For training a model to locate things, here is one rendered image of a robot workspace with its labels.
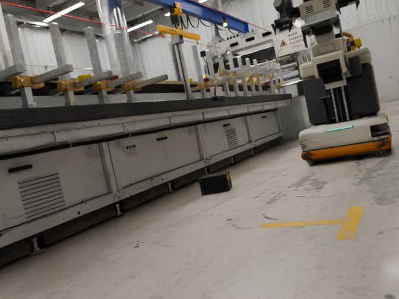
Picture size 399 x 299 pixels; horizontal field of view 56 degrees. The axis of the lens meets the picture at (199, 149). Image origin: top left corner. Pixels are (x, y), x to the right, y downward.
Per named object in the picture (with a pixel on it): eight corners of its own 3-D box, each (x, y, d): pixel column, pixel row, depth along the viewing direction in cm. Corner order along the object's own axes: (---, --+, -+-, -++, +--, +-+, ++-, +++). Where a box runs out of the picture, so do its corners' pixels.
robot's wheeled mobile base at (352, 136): (316, 150, 349) (312, 124, 348) (392, 139, 319) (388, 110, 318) (301, 163, 290) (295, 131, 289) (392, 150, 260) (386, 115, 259)
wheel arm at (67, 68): (75, 73, 165) (72, 63, 165) (69, 72, 162) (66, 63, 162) (13, 95, 186) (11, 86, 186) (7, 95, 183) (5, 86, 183)
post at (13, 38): (37, 117, 175) (14, 14, 172) (31, 118, 171) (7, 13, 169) (32, 118, 176) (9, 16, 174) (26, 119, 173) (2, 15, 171)
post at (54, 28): (78, 114, 196) (57, 22, 194) (73, 114, 193) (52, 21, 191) (73, 115, 198) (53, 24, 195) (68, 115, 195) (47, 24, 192)
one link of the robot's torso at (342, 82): (326, 89, 303) (320, 59, 302) (364, 81, 290) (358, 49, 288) (320, 89, 280) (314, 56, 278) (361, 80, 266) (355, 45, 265)
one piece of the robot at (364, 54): (317, 136, 340) (300, 44, 336) (384, 125, 314) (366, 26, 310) (310, 140, 310) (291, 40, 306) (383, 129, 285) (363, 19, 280)
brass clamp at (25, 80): (45, 86, 179) (43, 75, 179) (20, 85, 168) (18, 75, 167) (37, 89, 182) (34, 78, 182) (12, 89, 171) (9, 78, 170)
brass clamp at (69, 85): (85, 89, 201) (83, 80, 201) (65, 89, 190) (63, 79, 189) (76, 92, 204) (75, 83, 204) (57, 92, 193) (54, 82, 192)
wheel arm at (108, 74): (114, 78, 187) (112, 70, 187) (109, 78, 184) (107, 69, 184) (55, 97, 208) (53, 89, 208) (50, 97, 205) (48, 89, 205)
